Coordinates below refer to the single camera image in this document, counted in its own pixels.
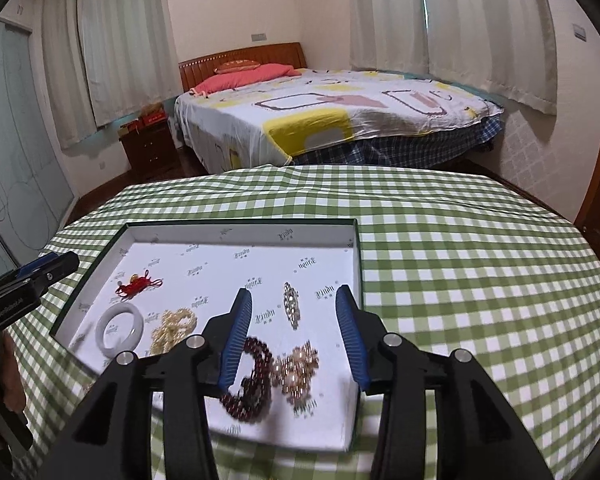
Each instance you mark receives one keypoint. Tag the blue plaid bed cover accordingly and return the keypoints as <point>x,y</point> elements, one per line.
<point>405,147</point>

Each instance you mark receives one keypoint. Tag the shallow green box white lining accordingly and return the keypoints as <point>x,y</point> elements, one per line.
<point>220,265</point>

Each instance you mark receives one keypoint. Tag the dark wooden nightstand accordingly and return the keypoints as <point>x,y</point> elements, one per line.
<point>150,152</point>

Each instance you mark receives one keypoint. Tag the small red cushion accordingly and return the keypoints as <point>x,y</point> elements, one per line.
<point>237,66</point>

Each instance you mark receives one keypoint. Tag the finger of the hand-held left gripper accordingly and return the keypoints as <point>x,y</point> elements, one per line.
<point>57,270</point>
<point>27,269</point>

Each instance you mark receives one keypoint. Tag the white jade bangle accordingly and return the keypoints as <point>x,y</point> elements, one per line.
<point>105,330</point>

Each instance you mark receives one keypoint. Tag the wall light switch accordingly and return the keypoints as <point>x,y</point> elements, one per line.
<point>579,32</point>

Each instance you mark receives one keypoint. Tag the rhinestone hair pin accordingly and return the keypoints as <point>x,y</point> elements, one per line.
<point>291,305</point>

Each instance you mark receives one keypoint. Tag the frosted glass wardrobe door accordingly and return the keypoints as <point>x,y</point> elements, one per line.
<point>15,150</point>

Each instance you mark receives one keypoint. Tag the wall outlet plate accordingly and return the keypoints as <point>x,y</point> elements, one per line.
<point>258,37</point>

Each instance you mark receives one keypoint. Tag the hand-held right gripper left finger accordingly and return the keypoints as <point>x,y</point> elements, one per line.
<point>237,330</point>

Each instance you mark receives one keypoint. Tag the pink pillow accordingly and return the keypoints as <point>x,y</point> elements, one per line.
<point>245,77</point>

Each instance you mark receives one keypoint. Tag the white curtain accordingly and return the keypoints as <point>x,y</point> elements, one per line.
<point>385,15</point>
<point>130,45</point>
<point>490,35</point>
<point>65,70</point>

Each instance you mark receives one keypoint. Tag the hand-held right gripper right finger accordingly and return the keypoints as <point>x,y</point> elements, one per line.
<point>352,330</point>

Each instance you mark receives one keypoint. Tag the pearl flower brooch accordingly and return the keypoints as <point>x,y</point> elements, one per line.
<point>297,370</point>

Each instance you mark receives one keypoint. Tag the red gift box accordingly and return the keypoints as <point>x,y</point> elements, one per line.
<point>151,121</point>

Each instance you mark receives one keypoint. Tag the red knot ornament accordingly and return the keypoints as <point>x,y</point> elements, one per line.
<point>135,287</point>

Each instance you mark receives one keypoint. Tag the wooden bed headboard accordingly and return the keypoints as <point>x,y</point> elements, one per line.
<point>220,55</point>

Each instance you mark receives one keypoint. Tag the person's left hand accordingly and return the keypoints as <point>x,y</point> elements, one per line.
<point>14,370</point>

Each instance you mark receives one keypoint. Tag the green checked tablecloth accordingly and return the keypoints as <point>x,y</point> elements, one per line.
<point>455,260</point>

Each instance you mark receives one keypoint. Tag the patterned white bedsheet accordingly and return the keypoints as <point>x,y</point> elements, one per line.
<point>330,110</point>

